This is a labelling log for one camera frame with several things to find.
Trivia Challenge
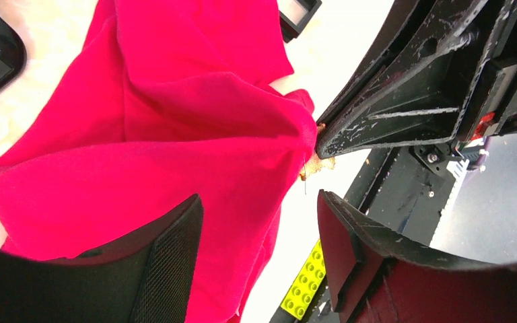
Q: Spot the magenta red garment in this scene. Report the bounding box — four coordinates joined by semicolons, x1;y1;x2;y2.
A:
0;1;316;322

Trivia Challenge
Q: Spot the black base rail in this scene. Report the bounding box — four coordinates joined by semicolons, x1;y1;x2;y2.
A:
271;146;469;322

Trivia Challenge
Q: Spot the black square frame upper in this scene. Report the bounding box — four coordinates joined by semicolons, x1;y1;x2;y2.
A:
278;0;322;43

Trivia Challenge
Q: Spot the gold orange brooch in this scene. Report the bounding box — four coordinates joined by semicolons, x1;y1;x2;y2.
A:
298;123;336;182

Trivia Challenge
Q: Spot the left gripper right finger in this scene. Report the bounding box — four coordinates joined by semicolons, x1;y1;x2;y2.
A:
317;190;517;322

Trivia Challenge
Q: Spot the lime green lego brick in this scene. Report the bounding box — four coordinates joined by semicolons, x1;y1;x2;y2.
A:
281;239;326;320

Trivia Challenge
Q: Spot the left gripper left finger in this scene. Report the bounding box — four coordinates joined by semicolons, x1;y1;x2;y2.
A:
0;194;203;322

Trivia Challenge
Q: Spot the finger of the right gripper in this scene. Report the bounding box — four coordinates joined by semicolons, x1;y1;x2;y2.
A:
325;0;435;125

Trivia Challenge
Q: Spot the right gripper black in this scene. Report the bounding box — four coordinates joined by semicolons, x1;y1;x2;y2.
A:
316;1;517;158

